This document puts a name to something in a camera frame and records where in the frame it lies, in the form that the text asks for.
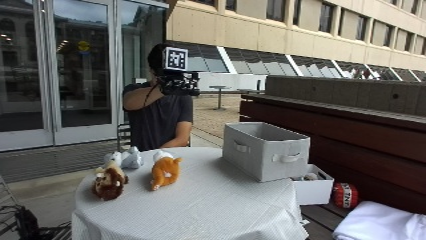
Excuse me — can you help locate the white marker cube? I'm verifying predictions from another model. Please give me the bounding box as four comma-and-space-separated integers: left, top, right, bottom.
163, 46, 191, 72

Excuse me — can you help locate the the person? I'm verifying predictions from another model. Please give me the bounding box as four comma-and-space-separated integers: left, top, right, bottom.
121, 43, 195, 152

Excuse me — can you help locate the metal chair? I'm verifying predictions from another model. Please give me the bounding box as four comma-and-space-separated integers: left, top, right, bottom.
116, 122, 135, 152

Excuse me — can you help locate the small white soft toy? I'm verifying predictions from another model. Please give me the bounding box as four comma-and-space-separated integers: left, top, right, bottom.
152, 149, 176, 163

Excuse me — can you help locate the glass door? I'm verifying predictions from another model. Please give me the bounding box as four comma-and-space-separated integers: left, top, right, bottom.
44, 0, 120, 145
0, 0, 56, 152

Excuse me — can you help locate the white grey soft toy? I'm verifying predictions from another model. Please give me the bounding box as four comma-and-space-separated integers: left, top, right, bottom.
103, 146, 145, 170

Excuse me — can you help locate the orange soft toy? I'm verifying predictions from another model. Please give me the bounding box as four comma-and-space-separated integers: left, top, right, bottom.
149, 156, 184, 192

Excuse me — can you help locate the yellow round door sign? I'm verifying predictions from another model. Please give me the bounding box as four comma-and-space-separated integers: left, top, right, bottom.
76, 40, 92, 53

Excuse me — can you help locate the grey fabric storage box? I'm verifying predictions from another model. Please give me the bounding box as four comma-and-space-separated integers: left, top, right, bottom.
221, 121, 312, 184

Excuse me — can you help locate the brown lion soft toy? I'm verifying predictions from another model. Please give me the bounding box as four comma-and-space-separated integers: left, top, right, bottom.
91, 159, 131, 202

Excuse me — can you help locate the white tablecloth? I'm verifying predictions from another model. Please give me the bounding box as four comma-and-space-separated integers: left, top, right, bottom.
71, 146, 310, 240

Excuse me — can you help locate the white open box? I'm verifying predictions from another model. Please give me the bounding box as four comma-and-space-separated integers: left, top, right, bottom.
290, 163, 336, 206

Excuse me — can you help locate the dark wooden bench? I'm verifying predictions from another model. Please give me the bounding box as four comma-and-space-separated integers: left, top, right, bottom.
239, 93, 426, 240

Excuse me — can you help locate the red ball white label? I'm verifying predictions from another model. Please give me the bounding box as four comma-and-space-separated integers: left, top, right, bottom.
332, 182, 361, 210

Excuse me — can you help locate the white folded cloth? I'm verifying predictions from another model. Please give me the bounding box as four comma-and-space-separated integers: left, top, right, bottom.
332, 200, 426, 240

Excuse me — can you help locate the round pedestal table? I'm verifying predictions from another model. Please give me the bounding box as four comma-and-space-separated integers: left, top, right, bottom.
208, 85, 233, 111

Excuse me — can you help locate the thin black glove cable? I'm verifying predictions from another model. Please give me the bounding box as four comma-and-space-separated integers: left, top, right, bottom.
143, 83, 160, 108

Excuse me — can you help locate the grey concrete planter wall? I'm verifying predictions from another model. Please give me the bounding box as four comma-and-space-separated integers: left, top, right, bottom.
264, 75, 426, 117

